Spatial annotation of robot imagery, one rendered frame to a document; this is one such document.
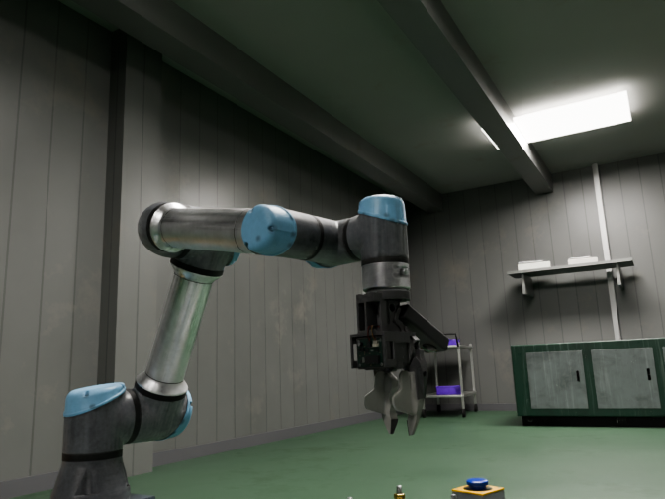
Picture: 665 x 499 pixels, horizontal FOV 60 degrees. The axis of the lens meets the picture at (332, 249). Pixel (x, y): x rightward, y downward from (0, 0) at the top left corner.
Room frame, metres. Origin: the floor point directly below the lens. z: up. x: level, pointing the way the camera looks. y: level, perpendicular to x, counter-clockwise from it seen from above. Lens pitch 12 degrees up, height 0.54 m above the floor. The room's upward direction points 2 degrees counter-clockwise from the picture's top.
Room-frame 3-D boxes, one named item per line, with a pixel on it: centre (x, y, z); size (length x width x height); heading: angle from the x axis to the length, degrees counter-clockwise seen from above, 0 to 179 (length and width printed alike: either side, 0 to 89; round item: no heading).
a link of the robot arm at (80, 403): (1.27, 0.51, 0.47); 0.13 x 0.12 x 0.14; 138
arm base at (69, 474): (1.26, 0.51, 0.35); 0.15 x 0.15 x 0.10
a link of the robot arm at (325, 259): (0.96, 0.00, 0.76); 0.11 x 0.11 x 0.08; 48
